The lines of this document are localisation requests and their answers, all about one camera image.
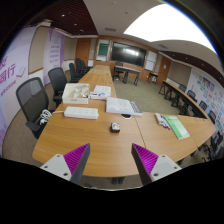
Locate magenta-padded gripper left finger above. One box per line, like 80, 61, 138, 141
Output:
39, 143, 92, 186

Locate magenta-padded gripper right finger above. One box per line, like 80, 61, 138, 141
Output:
130, 143, 183, 187

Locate black charger block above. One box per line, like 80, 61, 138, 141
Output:
110, 122, 121, 134

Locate white marker pack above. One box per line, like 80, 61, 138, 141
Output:
154, 112, 172, 130

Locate green booklet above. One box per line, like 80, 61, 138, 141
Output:
163, 115, 191, 140

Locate white power strip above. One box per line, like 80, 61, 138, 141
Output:
63, 105, 100, 120

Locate open white cardboard box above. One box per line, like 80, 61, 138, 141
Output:
61, 82, 91, 105

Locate large white book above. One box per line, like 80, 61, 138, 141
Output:
105, 96, 144, 117

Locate small blue and white box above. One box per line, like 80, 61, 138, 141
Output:
88, 91, 108, 101

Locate long wooden side table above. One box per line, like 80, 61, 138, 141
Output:
158, 79, 209, 120

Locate black mesh office chair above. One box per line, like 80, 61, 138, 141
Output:
47, 66, 69, 108
15, 77, 52, 140

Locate white printed paper sheet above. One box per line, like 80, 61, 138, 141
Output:
93, 85, 112, 98

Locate row of black side chairs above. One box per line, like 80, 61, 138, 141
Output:
178, 83, 224, 162

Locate small wooden side desk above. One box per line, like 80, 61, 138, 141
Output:
147, 71, 160, 84

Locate group of black office chairs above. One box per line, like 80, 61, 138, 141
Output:
68, 58, 90, 83

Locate wooden desk with black legs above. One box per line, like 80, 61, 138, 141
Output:
113, 65, 141, 87

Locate large ceiling light panel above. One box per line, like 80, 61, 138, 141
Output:
123, 3, 218, 54

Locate white power strip cable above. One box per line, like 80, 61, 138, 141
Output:
38, 109, 65, 127

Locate colourful wall posters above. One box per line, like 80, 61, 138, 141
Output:
186, 66, 224, 134

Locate large black wall screen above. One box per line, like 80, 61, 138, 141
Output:
110, 41, 148, 68

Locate white and green wall board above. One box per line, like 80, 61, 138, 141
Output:
95, 39, 111, 63

